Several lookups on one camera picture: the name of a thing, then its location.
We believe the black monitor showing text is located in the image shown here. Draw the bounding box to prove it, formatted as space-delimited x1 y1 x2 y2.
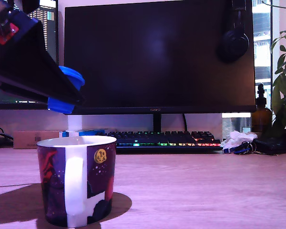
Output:
0 0 60 111

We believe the brown cardboard box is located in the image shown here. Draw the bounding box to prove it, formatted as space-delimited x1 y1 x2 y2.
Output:
13 130 62 150

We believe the blue and white box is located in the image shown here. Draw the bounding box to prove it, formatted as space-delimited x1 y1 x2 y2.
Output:
59 128 106 138

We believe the purple space print mug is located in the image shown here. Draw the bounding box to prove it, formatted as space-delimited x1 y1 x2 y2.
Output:
36 135 117 229

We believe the large black dark-screen monitor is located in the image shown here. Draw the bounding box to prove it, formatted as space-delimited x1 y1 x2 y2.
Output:
62 0 257 133

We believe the black rainbow backlit keyboard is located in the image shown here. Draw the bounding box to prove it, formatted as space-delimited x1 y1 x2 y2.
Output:
104 130 224 154

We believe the black over-ear headphones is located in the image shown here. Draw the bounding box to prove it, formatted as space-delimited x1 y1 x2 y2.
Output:
216 0 250 64

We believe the white crumpled tissue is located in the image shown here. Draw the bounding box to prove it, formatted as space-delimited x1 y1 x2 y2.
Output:
220 130 258 150

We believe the brown glass pump bottle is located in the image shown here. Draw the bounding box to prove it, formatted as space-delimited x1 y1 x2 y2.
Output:
251 83 273 133

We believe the black flat case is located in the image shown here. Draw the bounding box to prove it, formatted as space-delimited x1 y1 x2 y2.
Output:
254 136 286 156

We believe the green leafy potted plant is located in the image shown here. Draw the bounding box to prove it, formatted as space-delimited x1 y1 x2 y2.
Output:
270 30 286 138

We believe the black desk cable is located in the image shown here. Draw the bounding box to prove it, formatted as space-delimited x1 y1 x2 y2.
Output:
0 110 14 141

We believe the white upright post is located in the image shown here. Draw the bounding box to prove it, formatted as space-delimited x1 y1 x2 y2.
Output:
67 114 83 132

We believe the key bunch with blue strap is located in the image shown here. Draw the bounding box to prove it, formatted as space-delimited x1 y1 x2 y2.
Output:
223 140 257 156

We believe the dark window frame bar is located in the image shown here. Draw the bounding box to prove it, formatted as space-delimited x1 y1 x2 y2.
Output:
269 0 274 115

